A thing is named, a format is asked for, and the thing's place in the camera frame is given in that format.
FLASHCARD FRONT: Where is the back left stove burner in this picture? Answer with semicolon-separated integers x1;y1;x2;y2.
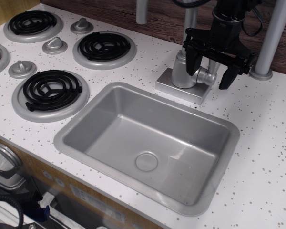
3;10;63;43

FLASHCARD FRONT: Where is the silver stove knob top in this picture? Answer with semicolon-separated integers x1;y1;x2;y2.
70;18;94;34

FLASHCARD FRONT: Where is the silver faucet lever handle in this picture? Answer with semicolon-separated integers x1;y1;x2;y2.
191;59;221;86

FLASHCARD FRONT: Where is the silver stove knob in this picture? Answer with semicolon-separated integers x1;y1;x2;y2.
70;18;94;34
8;61;37;79
42;37;68;55

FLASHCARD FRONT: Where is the silver stove knob lower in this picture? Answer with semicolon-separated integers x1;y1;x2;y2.
8;61;37;79

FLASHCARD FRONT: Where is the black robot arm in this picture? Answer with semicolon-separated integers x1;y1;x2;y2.
183;0;261;90

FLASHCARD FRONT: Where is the front right stove burner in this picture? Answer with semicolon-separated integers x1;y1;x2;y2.
12;70;90;123

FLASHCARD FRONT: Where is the back right stove burner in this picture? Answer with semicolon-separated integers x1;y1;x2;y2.
72;31;136;70

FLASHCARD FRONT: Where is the silver oven dial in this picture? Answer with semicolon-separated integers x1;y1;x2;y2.
0;143;22;178

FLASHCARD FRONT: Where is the silver support pole right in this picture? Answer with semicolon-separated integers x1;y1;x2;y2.
249;0;286;81

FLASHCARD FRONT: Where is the silver toy faucet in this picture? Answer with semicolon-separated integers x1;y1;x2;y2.
155;0;213;105

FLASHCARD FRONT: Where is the black hose lower left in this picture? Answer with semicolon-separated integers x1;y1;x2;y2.
0;194;24;226

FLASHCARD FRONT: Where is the blue clamp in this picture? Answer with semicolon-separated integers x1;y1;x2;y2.
37;205;51;221

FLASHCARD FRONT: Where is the silver stove knob middle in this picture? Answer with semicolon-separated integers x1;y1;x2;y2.
42;37;68;55

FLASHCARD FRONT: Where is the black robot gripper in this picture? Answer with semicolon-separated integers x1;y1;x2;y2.
183;17;255;90

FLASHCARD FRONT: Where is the silver support pole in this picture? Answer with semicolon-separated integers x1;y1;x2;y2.
249;0;286;81
136;0;148;25

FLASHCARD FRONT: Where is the grey plastic sink basin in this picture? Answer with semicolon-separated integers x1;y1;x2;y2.
54;83;240;217

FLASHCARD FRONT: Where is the silver oven door handle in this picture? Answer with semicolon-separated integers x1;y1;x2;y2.
0;174;27;192

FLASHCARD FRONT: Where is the silver support pole left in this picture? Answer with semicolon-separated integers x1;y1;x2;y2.
136;0;148;25

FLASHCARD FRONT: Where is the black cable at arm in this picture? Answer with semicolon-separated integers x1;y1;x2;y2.
240;4;264;38

